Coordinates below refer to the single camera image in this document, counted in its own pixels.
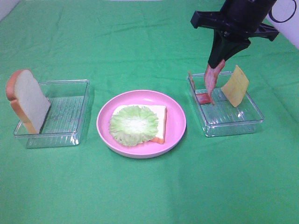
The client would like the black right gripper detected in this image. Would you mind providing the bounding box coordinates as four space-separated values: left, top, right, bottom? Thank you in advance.
191 0 279 68

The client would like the bacon strip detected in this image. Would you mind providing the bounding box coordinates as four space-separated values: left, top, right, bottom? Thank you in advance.
188 71 214 105
204 59 225 105

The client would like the yellow cheese slice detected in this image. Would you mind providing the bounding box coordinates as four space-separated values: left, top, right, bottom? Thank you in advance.
221 65 249 107

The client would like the bread slice with brown crust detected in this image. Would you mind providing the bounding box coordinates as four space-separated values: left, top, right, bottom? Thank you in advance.
113 104 167 144

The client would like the green lettuce leaf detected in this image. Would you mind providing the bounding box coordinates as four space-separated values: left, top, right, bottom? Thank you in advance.
109 105 159 147

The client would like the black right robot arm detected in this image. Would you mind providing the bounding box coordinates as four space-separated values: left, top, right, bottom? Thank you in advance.
191 0 279 69

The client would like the clear right plastic container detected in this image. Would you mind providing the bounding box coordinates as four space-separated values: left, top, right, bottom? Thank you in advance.
187 71 264 137

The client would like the clear plastic container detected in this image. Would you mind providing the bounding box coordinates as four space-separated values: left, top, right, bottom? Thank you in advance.
13 79 90 148
187 71 264 137

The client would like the pink round plate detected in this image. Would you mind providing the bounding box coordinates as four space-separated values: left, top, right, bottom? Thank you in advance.
96 90 186 159

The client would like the green tablecloth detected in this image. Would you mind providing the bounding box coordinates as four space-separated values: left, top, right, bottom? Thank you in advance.
0 0 299 224

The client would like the clear left plastic container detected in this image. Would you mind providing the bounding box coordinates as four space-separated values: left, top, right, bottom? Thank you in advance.
13 79 90 148

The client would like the leaning bread slice left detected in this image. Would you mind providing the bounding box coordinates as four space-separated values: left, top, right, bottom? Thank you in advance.
6 69 50 134

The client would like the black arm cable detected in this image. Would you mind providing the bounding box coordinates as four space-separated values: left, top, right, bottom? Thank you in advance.
268 0 297 23

